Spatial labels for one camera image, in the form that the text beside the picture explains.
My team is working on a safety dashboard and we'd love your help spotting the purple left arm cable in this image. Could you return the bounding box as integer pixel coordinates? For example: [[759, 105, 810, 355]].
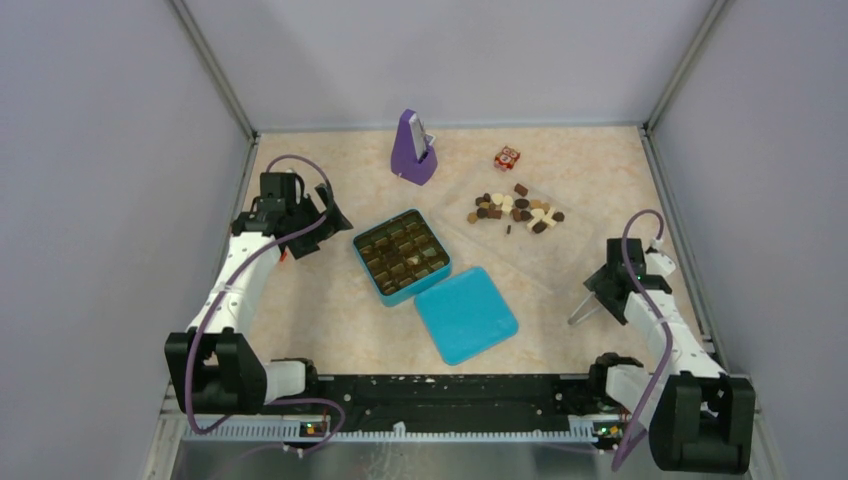
[[184, 154, 349, 458]]

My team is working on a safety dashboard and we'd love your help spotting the red small candy box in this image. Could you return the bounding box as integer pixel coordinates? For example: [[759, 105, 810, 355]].
[[493, 146, 521, 171]]

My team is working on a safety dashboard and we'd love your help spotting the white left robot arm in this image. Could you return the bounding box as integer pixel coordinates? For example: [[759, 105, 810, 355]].
[[164, 170, 352, 415]]

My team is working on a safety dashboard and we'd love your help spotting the teal box lid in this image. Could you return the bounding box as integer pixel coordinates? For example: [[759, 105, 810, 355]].
[[414, 266, 519, 366]]

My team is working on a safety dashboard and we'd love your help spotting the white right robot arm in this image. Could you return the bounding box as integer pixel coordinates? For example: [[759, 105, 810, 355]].
[[584, 238, 756, 474]]

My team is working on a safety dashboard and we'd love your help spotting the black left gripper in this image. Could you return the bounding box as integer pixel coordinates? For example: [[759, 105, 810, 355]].
[[286, 183, 351, 258]]

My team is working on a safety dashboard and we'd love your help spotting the purple phone stand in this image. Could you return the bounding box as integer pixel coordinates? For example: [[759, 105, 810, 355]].
[[390, 109, 438, 186]]

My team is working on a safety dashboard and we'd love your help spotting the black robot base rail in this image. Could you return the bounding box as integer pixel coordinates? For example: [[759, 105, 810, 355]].
[[261, 374, 630, 448]]

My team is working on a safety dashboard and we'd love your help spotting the teal chocolate box with tray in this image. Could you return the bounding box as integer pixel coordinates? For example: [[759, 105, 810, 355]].
[[352, 209, 452, 307]]

